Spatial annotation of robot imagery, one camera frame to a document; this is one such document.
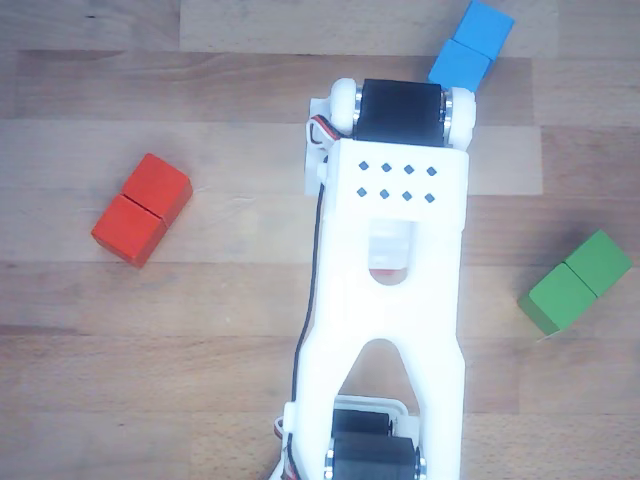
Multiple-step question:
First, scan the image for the long red block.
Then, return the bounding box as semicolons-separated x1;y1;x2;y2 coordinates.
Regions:
90;152;194;269

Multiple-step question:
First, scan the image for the long blue block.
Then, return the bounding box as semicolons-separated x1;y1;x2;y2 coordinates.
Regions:
428;0;516;95

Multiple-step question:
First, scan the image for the long green block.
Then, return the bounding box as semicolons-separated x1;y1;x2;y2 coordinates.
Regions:
517;229;634;337

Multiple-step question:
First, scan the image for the red white black servo cable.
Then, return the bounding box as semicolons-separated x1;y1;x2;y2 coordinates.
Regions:
291;115;342;437

